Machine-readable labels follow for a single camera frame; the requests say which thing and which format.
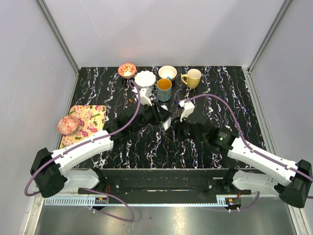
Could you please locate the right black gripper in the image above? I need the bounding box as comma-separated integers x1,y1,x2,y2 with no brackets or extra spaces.
164,113,206,144

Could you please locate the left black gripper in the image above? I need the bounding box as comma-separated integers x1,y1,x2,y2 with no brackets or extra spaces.
131,100,172,134

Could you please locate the white remote control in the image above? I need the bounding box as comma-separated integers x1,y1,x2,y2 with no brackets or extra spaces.
160,105,172,131

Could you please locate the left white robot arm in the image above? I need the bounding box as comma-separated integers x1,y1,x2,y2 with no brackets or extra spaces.
30,102,171,198

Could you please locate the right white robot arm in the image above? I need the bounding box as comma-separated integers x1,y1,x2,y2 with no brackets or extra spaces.
165,118,313,208

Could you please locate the blue mug orange inside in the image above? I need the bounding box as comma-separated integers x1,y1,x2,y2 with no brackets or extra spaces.
156,78,172,102

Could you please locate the white scalloped bowl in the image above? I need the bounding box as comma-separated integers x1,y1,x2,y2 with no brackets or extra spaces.
134,71,156,89

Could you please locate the cream round bowl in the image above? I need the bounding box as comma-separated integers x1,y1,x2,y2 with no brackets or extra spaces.
158,66,177,82

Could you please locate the yellow mug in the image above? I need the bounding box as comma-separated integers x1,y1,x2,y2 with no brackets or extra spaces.
181,69,202,89

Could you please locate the orange floral small bowl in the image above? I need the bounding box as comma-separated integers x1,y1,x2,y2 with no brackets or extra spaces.
118,63,137,79

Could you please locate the floral rectangular tray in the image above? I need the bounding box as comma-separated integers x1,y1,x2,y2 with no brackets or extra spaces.
59,105,107,149

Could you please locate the red patterned bowl on tray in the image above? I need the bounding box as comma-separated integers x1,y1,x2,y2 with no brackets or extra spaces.
57,115,80,136

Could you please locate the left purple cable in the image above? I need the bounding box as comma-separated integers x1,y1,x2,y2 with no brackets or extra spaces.
24,80,141,222

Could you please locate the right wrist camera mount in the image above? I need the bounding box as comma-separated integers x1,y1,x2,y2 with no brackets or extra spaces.
179,100,195,122

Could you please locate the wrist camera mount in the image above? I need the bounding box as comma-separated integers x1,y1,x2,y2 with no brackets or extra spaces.
132,87,152,106
179,100,195,122

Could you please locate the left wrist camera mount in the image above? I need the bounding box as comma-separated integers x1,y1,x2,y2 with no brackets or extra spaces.
132,87,152,106

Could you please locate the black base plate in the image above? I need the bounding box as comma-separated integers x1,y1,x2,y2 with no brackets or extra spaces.
48,168,269,205

